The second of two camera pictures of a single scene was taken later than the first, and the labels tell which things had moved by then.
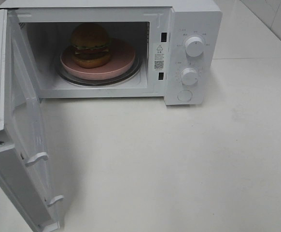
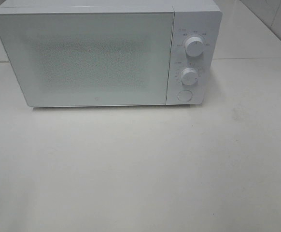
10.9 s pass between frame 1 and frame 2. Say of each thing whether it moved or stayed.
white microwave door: moved
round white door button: stayed
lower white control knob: stayed
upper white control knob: stayed
